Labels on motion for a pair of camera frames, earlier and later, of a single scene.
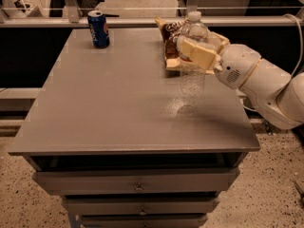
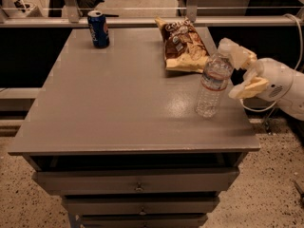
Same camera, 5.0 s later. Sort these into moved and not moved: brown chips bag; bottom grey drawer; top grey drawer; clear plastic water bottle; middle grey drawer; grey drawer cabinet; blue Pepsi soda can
Moved: clear plastic water bottle
Not moved: brown chips bag; grey drawer cabinet; bottom grey drawer; blue Pepsi soda can; top grey drawer; middle grey drawer
